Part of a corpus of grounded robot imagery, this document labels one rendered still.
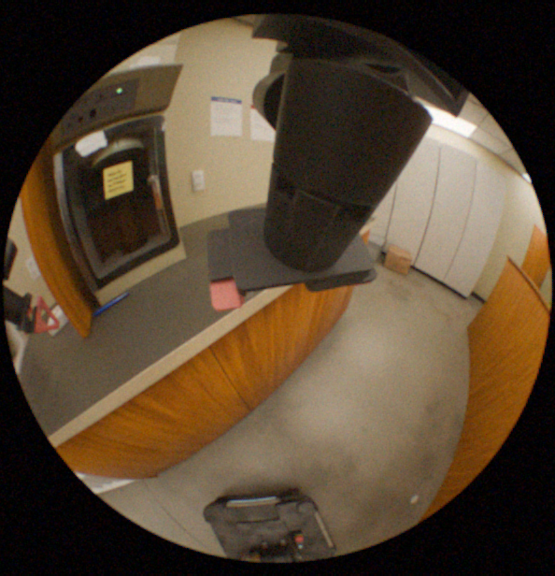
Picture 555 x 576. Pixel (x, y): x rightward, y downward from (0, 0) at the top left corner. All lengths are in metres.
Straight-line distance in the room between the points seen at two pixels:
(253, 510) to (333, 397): 0.88
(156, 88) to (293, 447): 1.55
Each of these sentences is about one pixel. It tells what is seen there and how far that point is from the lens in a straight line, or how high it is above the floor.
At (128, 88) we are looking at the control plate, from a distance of 0.52.
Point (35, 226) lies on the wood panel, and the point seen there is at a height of 1.24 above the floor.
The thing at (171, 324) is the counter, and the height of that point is 0.94.
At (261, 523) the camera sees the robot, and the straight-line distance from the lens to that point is 1.04.
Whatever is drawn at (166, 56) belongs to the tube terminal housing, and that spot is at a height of 1.64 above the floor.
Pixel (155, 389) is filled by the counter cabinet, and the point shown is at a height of 0.84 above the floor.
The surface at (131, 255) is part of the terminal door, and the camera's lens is 0.51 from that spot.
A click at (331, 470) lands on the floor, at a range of 1.24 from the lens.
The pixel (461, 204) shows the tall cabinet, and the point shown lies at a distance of 3.02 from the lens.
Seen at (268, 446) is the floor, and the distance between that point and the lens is 1.17.
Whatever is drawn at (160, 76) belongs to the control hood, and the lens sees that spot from 0.52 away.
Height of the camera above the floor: 1.17
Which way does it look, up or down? 39 degrees down
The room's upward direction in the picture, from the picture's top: straight up
